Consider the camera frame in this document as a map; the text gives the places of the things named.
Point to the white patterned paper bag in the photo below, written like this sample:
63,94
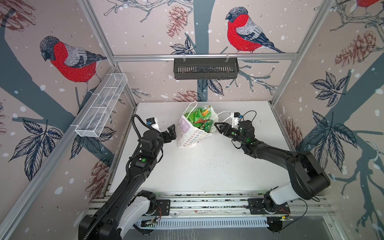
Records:
189,135

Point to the green orange snack packet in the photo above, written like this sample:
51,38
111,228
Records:
203,114

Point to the aluminium frame crossbar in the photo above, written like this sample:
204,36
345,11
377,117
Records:
242,57

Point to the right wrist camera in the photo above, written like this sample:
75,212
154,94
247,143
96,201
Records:
236,117

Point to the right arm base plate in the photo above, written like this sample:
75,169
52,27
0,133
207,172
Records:
258,206

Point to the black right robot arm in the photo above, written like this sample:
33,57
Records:
307,177

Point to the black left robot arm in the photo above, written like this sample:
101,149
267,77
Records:
127,204

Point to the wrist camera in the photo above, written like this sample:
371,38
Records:
236,117
153,122

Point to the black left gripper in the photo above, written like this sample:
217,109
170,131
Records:
172,134

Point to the white mesh wall shelf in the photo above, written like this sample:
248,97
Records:
98,113

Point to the black hanging wire basket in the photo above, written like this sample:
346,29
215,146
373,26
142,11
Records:
206,68

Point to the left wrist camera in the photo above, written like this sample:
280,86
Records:
153,122

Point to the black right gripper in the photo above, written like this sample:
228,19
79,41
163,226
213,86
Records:
224,129

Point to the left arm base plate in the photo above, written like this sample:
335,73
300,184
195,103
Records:
162,208

